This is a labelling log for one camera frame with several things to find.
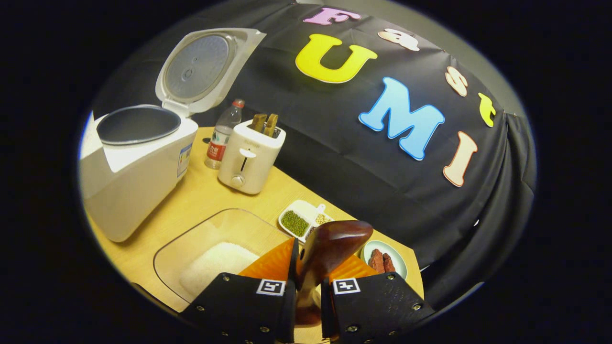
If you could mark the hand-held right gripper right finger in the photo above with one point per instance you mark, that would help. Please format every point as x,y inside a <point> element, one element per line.
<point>373,306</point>

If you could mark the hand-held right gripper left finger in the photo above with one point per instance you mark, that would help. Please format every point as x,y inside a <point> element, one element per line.
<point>291,315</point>

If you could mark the dark wooden spoon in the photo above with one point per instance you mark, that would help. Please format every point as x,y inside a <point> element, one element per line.
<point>330,246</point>

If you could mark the white rice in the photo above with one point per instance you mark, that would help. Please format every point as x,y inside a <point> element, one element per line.
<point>215,267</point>

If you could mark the white rice cooker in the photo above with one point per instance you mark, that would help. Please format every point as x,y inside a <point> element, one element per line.
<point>134,181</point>

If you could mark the clear plastic rice container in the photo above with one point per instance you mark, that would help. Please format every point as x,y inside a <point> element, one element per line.
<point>210,229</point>

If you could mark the red meat piece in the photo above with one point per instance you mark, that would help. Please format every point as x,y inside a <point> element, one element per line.
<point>376,262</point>
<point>388,263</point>

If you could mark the pale green plate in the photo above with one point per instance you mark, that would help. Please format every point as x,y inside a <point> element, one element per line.
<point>399,260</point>

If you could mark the white divided grain dish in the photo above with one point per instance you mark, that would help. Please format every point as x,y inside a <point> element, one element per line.
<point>294,222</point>

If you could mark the black backdrop cloth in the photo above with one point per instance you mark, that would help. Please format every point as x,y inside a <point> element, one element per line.
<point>334,153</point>

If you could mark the white toaster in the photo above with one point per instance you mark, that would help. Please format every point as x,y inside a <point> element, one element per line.
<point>248,162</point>

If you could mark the clear plastic water bottle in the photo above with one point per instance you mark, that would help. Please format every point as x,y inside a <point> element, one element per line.
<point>221,143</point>

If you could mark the brown toast slice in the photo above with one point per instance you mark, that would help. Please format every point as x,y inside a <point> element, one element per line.
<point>259,122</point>
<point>271,125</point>

